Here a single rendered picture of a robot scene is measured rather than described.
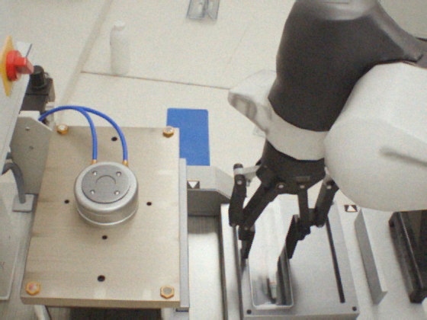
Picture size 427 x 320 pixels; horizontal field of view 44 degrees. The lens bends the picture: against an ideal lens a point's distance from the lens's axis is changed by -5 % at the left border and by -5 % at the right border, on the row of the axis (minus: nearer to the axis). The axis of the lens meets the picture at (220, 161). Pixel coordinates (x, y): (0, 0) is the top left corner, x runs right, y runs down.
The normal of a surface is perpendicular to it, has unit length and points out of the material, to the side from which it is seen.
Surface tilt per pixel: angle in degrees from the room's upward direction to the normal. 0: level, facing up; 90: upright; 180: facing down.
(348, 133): 67
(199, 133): 0
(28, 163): 90
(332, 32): 82
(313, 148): 92
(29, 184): 90
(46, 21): 0
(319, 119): 77
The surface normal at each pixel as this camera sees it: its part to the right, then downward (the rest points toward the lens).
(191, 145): 0.10, -0.66
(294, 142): -0.45, 0.66
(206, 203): 0.05, 0.75
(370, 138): -0.61, -0.15
